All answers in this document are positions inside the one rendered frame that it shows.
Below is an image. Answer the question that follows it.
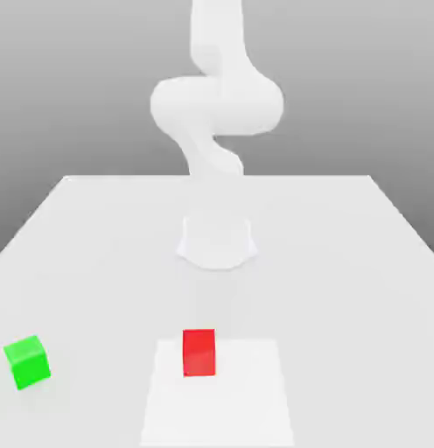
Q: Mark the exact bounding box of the small green cube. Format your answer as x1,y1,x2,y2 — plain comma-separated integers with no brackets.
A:
2,334,53,392

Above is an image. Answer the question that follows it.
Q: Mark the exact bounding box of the small red cube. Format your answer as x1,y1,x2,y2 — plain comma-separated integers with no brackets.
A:
182,328,217,378

